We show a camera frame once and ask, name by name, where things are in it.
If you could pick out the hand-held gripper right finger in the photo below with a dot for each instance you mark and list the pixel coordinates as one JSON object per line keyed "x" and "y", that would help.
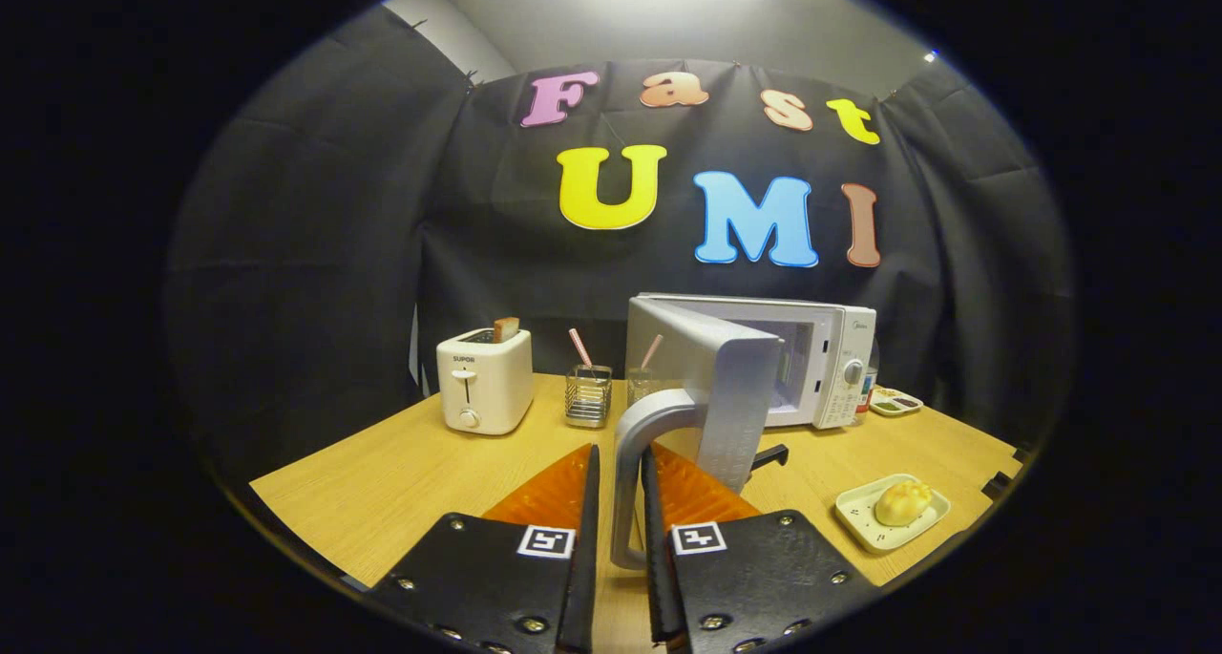
{"x": 654, "y": 539}

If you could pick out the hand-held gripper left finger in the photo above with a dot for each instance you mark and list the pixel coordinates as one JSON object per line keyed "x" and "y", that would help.
{"x": 584, "y": 539}

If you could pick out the golden bread bun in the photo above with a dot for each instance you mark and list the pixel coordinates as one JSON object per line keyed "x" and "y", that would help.
{"x": 902, "y": 503}

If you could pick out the white microwave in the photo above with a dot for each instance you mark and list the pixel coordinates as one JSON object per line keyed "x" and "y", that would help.
{"x": 840, "y": 348}

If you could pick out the black clamp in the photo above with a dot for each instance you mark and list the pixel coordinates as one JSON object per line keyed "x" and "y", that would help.
{"x": 771, "y": 456}
{"x": 1000, "y": 484}

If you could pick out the clear glass cup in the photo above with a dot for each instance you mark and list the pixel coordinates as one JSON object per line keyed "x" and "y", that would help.
{"x": 640, "y": 387}

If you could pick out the white toaster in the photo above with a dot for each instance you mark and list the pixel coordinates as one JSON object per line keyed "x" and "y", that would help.
{"x": 487, "y": 387}

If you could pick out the pink straw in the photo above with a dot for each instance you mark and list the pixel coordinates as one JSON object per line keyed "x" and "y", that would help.
{"x": 580, "y": 347}
{"x": 652, "y": 350}

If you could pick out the small beige rectangular plate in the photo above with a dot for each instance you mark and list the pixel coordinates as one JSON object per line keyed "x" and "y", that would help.
{"x": 859, "y": 518}

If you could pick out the toast slice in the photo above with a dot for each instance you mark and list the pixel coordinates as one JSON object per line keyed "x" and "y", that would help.
{"x": 506, "y": 329}

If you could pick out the divided dish with beans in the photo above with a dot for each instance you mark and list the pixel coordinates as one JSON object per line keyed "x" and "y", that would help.
{"x": 895, "y": 404}

